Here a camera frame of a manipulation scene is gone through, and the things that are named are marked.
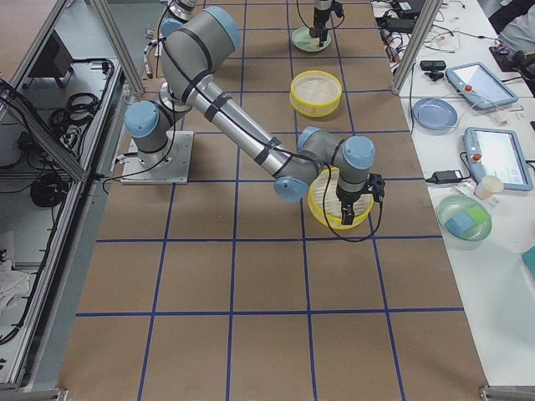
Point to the light green round plate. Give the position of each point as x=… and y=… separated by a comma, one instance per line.
x=303, y=41

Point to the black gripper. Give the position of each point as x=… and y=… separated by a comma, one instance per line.
x=321, y=19
x=347, y=195

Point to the black power adapter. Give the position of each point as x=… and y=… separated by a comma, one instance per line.
x=443, y=177

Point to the aluminium frame post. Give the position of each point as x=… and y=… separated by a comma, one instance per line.
x=422, y=27

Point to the teach pendant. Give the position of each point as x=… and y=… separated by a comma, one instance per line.
x=480, y=86
x=497, y=152

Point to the black webcam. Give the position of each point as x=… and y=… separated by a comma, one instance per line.
x=433, y=69

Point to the yellow steamer basket with cloth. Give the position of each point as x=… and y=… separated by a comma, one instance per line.
x=325, y=206

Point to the white paper cup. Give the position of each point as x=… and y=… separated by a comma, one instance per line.
x=488, y=186

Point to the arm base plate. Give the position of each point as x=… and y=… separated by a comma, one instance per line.
x=168, y=166

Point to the teach pendant near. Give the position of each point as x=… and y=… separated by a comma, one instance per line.
x=497, y=152

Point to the blue round plate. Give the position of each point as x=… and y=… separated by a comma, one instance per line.
x=435, y=114

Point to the green bowl with sponges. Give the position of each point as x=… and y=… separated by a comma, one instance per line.
x=464, y=218

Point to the teach pendant far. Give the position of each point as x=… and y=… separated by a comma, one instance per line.
x=480, y=86

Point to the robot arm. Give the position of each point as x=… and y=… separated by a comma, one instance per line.
x=189, y=57
x=323, y=5

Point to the yellow bamboo steamer basket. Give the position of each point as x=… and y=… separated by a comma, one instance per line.
x=315, y=93

